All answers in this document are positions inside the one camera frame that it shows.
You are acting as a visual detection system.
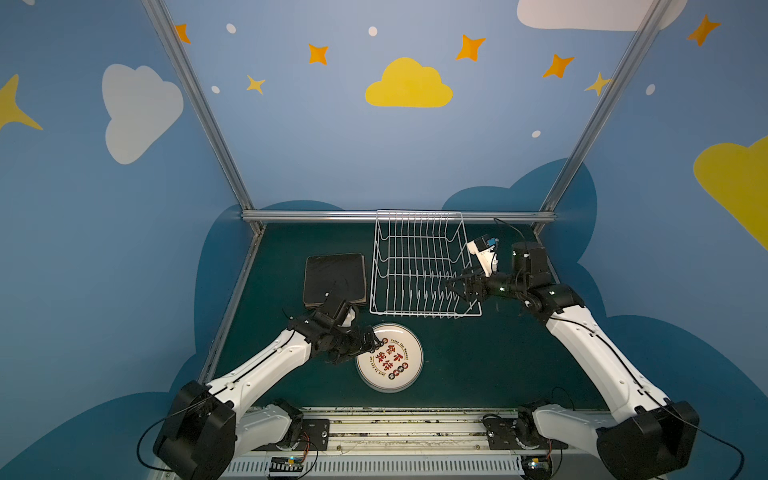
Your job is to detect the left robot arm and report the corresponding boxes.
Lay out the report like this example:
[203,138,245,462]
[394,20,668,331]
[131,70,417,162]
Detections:
[152,296,383,479]

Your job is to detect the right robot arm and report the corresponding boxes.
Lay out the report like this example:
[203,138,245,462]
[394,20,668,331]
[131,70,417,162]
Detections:
[447,236,699,479]

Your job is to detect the left controller board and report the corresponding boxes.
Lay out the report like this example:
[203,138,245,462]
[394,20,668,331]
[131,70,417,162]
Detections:
[266,457,307,479]

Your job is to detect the controller board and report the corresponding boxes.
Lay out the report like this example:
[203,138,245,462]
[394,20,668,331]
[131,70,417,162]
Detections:
[521,456,553,480]
[266,457,307,479]

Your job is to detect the right controller board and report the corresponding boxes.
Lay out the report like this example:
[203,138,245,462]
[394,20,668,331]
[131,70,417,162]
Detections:
[521,456,553,480]

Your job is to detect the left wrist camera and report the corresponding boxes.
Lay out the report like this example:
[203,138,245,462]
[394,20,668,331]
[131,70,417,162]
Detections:
[338,306,357,329]

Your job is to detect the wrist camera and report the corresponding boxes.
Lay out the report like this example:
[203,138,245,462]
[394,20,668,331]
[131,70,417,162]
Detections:
[467,235,498,277]
[338,306,357,329]

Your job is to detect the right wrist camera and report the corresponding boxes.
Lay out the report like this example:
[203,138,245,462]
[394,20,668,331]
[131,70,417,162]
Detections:
[467,235,498,277]

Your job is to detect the white wire dish rack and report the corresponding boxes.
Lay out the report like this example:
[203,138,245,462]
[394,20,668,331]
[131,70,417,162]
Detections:
[369,210,482,319]

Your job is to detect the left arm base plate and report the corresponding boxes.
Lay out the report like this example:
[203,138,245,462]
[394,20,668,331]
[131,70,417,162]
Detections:
[269,419,330,452]

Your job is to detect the aluminium rail base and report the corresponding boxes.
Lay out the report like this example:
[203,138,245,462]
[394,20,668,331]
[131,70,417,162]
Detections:
[218,407,612,479]

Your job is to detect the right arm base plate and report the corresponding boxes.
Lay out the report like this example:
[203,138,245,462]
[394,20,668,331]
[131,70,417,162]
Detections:
[481,414,569,450]

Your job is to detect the aluminium frame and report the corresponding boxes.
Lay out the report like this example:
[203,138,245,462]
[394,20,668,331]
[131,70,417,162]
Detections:
[143,1,676,380]

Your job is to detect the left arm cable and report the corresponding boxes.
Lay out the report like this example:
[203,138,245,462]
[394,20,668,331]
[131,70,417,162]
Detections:
[136,413,181,473]

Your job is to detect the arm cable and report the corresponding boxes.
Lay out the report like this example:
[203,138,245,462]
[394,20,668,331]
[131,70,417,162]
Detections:
[665,407,746,480]
[136,413,181,473]

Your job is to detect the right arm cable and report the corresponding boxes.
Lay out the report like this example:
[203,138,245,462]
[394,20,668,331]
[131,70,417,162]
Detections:
[665,407,746,480]

